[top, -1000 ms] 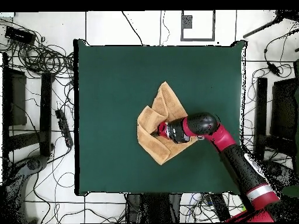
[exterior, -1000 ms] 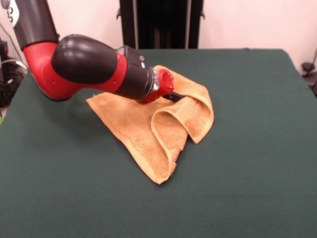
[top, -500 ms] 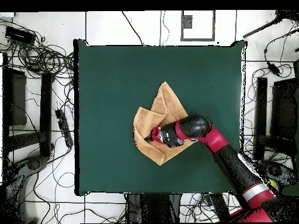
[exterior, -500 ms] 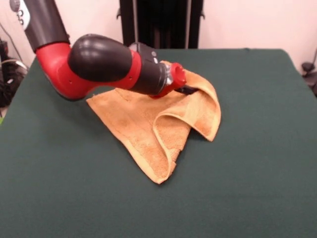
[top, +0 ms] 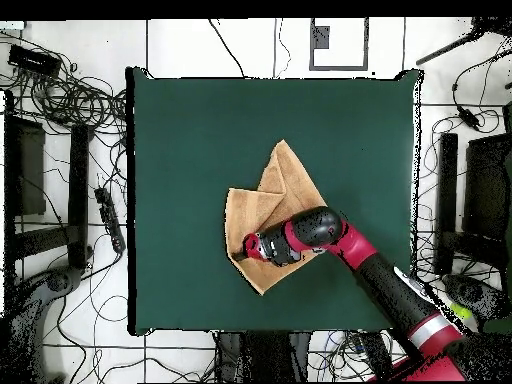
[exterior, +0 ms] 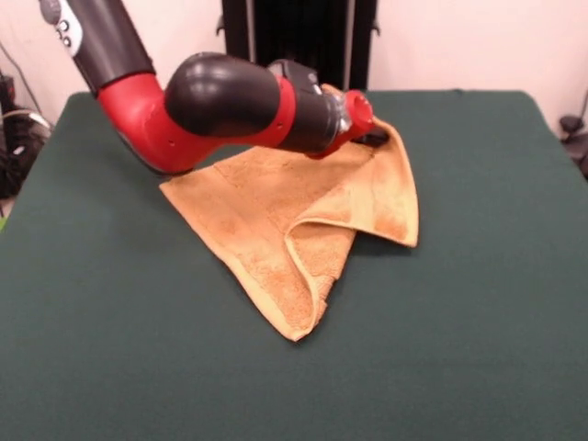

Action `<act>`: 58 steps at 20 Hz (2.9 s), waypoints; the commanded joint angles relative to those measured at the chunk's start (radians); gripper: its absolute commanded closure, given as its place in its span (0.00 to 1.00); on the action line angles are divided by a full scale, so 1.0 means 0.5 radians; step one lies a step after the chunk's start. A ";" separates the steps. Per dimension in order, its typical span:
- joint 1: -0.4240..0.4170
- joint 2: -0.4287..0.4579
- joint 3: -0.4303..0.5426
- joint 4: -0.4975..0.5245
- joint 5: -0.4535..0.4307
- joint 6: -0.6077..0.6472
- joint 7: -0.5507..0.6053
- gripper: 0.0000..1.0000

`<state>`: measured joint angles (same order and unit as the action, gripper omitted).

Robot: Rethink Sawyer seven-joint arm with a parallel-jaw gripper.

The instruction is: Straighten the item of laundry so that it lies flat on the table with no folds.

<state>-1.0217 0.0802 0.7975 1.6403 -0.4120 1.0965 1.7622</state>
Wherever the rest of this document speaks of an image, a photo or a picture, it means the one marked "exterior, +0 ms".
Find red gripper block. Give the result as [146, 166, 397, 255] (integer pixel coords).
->
[306, 89, 390, 161]

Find tan terry towel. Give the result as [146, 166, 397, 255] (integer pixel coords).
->
[159, 84, 422, 343]

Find dark green table cloth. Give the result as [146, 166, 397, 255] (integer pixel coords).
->
[0, 90, 588, 441]

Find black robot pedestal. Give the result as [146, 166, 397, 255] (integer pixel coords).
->
[215, 0, 382, 92]

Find grey pedestal leg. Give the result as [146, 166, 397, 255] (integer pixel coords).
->
[559, 114, 588, 178]

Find black and white cable heap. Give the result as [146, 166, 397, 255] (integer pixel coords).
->
[0, 107, 52, 199]

